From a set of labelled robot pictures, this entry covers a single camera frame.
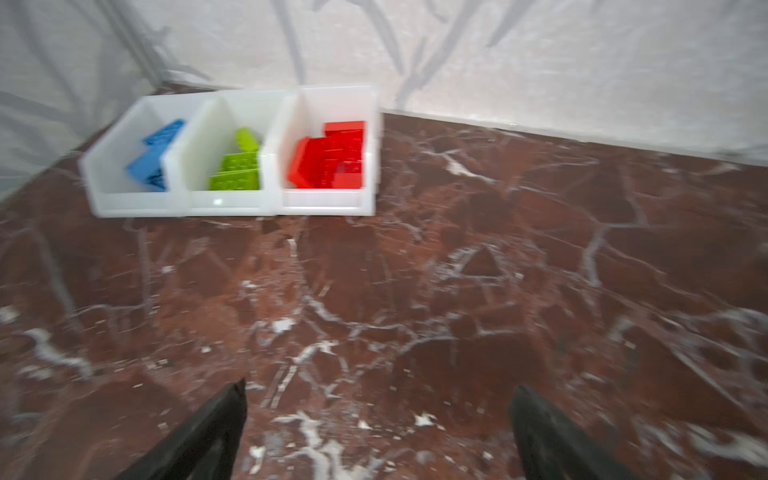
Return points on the red lego brick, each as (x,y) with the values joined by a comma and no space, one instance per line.
(347,174)
(347,135)
(308,168)

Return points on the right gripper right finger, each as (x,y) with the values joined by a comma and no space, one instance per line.
(551,446)

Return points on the blue lego brick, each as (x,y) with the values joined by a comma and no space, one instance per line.
(147,169)
(164,135)

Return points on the green lego brick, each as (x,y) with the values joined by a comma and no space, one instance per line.
(239,162)
(246,140)
(235,180)

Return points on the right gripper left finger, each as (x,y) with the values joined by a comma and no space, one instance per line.
(204,446)

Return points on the white three-compartment bin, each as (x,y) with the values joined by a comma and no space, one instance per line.
(279,119)

